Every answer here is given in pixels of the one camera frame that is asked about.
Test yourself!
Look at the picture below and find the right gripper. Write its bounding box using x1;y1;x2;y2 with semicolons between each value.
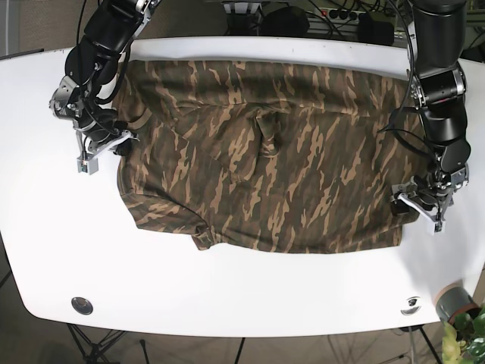
52;99;139;174

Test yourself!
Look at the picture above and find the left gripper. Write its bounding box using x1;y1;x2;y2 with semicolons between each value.
390;167;469;234

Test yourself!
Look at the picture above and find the camouflage T-shirt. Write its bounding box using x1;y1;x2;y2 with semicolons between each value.
114;61;427;254

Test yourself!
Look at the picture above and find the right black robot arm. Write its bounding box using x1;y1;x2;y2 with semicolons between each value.
49;1;160;174

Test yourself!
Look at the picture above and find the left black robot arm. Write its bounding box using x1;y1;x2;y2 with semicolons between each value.
383;1;471;234

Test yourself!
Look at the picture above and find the grey plant pot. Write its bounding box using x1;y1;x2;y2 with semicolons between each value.
433;281;480;325

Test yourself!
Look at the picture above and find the right metal table grommet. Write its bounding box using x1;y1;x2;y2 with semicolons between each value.
400;297;421;316

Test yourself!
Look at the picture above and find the metal table grommet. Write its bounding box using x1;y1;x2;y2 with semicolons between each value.
400;297;421;316
71;297;93;315

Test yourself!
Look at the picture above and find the green plant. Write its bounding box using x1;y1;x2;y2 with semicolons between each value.
442;306;484;364

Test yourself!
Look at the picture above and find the left metal table grommet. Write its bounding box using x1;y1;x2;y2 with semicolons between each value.
71;297;93;315

